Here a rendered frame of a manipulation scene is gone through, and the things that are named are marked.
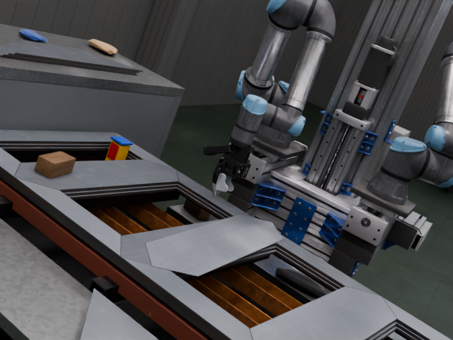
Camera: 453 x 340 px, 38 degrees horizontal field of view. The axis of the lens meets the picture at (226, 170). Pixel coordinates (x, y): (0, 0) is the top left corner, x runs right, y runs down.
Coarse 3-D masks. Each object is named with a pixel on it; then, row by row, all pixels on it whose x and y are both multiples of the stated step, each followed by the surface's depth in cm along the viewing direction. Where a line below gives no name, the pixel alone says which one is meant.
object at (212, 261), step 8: (168, 240) 184; (176, 240) 186; (184, 240) 188; (184, 248) 183; (192, 248) 185; (200, 248) 187; (200, 256) 182; (208, 256) 184; (208, 264) 179; (216, 264) 181; (224, 264) 183
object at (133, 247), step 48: (0, 144) 207; (48, 144) 224; (96, 144) 243; (96, 192) 201; (144, 192) 220; (192, 192) 232; (96, 240) 168; (144, 240) 178; (336, 288) 202; (384, 336) 182
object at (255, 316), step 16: (96, 208) 217; (112, 208) 223; (112, 224) 213; (128, 224) 219; (208, 288) 193; (224, 288) 198; (224, 304) 189; (240, 304) 195; (240, 320) 187; (256, 320) 192
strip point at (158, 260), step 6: (150, 246) 176; (150, 252) 172; (156, 252) 174; (150, 258) 169; (156, 258) 170; (162, 258) 172; (168, 258) 173; (156, 264) 167; (162, 264) 168; (168, 264) 169; (174, 264) 171; (180, 264) 172; (174, 270) 168; (180, 270) 169; (186, 270) 170; (198, 276) 170
